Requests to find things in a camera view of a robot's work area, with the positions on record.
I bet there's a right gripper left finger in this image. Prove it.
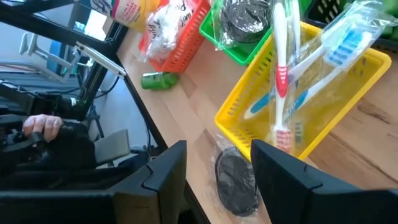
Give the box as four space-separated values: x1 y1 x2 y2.
0 139 188 224

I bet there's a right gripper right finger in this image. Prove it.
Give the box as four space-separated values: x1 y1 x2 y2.
250 138 398 224

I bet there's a grey seat pad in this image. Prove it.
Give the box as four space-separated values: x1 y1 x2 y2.
94 129 131 165

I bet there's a person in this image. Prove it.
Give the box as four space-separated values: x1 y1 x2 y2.
46 121 98 170

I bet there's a yellow slotted plastic basket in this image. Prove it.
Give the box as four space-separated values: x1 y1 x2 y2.
214 21 392 162

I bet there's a person's hand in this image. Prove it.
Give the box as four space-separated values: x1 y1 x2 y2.
22 114 65 143

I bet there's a grey metal stand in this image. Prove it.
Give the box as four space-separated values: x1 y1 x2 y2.
18 30 80 84

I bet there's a green slotted plastic basket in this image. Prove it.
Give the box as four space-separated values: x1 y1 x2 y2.
198 0 313 66

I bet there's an orange slotted plastic basket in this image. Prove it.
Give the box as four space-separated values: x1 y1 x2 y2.
138 0 212 74

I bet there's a black gantry strut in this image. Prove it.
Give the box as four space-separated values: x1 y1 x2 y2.
0 0 130 105

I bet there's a black slotted plastic basket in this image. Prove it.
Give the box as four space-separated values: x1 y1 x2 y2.
304 0 398 54

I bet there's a Lysol wipes canister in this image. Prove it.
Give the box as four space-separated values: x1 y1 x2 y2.
90 0 162 34

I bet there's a black aluminium table frame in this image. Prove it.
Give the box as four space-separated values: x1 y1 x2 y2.
83 18 212 224

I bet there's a silver metal bracket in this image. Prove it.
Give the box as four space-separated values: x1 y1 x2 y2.
74 41 127 78

